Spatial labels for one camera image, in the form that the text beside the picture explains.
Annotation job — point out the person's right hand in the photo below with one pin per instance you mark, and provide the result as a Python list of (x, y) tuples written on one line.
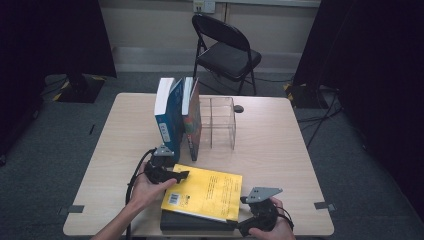
[(280, 231)]

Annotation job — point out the black stand base striped tape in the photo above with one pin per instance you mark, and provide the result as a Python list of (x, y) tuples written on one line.
[(78, 90), (306, 96)]

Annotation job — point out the person's left hand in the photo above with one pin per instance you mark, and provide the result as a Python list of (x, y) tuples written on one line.
[(143, 193)]

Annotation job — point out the small black floor item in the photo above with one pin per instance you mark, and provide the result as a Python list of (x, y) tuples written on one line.
[(92, 129)]

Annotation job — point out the grey tape piece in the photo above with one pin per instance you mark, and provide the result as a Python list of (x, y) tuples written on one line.
[(75, 209), (323, 205)]

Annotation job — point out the yellow book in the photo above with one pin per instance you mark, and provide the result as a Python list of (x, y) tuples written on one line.
[(206, 190)]

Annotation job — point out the small black round disc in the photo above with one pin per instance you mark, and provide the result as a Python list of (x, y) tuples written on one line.
[(238, 109)]

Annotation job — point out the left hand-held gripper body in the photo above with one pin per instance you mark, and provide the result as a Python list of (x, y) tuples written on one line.
[(160, 166)]

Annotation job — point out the black folding chair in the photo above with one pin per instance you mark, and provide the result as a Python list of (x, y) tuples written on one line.
[(230, 60)]

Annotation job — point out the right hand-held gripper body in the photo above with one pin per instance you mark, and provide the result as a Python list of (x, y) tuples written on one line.
[(263, 216)]

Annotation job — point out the black book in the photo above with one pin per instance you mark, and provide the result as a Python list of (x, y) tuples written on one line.
[(186, 222)]

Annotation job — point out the clear acrylic book organizer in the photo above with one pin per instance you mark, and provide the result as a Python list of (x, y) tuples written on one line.
[(211, 133)]

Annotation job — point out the dark curtain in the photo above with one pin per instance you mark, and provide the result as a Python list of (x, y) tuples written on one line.
[(383, 66), (33, 50)]

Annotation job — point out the red and blue illustrated book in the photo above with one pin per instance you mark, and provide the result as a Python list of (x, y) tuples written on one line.
[(193, 126)]

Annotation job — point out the white wall socket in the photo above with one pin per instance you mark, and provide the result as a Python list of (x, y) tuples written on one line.
[(204, 6)]

